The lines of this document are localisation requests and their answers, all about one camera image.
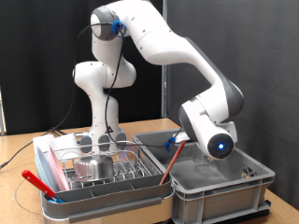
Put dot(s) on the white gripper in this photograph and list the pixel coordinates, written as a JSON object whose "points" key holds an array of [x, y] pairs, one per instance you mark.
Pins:
{"points": [[229, 129]]}

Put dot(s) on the metal cup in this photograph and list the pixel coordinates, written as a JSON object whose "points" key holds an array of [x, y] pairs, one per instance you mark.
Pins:
{"points": [[93, 168]]}

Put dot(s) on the pink plate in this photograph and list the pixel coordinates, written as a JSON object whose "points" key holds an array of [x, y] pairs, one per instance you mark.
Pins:
{"points": [[59, 174]]}

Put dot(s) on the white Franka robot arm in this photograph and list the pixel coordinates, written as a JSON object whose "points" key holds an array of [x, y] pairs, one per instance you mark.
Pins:
{"points": [[102, 77]]}

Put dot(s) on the dish drying rack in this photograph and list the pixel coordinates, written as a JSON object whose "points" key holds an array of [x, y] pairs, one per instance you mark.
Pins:
{"points": [[124, 217]]}

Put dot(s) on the grey plastic crate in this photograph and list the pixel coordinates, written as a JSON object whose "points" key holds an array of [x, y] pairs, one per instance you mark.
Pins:
{"points": [[218, 199]]}

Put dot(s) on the vertical metal pole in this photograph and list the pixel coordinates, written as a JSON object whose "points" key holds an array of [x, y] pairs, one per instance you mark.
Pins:
{"points": [[164, 93]]}

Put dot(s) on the black platform under crate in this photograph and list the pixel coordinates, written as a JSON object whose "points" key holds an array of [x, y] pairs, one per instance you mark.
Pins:
{"points": [[249, 216]]}

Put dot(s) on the grey cutlery holder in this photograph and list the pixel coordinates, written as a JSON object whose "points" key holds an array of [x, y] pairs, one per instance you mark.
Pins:
{"points": [[109, 189]]}

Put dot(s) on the white mug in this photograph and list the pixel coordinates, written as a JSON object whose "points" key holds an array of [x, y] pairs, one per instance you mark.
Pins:
{"points": [[67, 144]]}

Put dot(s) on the blue utensil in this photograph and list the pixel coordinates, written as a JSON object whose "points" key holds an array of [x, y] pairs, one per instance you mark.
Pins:
{"points": [[54, 200]]}

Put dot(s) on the white box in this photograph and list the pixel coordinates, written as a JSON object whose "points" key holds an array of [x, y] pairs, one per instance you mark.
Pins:
{"points": [[40, 143]]}

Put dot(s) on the light blue plate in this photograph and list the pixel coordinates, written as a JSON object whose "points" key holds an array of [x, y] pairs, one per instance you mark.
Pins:
{"points": [[43, 169]]}

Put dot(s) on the metal frame post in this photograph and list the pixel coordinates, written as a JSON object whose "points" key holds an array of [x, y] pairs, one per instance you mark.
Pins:
{"points": [[2, 112]]}

